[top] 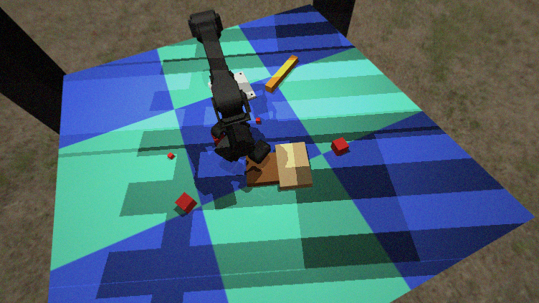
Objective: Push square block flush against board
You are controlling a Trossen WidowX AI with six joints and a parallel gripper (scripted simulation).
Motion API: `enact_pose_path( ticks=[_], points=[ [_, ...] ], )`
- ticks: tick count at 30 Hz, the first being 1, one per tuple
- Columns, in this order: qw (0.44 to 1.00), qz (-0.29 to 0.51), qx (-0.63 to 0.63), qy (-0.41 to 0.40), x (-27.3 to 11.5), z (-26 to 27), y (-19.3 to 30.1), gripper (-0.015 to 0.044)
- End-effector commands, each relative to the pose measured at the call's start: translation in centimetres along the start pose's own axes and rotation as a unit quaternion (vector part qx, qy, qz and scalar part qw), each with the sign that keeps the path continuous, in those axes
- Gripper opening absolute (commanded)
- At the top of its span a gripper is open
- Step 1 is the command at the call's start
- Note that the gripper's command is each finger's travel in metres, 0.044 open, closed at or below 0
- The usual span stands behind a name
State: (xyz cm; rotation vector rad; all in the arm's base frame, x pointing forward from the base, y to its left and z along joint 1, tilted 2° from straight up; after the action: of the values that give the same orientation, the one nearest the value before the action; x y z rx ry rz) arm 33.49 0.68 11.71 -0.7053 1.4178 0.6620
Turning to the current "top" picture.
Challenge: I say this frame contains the yellow-orange long bar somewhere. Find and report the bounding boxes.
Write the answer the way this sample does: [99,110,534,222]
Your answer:
[265,55,298,93]

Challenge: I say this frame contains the tan rectangular board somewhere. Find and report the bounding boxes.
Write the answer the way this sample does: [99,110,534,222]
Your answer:
[275,142,313,190]

